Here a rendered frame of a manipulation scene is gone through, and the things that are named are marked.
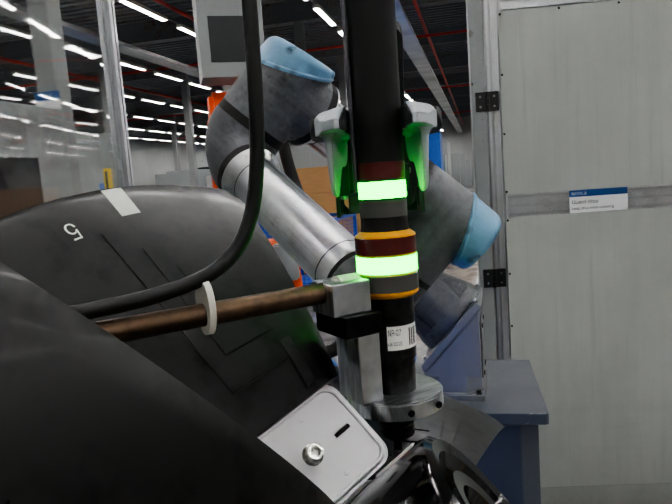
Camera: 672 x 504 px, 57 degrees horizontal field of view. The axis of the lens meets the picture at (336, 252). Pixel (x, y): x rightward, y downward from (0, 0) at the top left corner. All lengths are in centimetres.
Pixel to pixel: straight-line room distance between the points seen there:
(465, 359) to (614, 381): 139
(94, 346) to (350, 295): 24
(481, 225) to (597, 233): 170
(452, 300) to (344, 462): 79
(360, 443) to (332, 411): 3
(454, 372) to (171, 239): 79
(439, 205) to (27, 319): 53
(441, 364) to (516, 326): 119
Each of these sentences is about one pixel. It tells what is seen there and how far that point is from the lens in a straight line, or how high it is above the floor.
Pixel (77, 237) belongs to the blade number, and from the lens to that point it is 47.
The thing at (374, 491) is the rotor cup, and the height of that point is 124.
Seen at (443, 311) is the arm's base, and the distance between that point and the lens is 116.
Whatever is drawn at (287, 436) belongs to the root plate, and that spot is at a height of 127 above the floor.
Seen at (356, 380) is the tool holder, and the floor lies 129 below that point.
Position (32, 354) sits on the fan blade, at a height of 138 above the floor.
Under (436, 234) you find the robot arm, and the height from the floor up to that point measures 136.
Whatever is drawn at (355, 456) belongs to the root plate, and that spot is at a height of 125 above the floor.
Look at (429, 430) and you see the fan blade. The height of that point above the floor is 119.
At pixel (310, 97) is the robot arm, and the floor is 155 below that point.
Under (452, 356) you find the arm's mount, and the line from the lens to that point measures 117.
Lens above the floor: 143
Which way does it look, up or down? 7 degrees down
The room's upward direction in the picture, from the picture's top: 4 degrees counter-clockwise
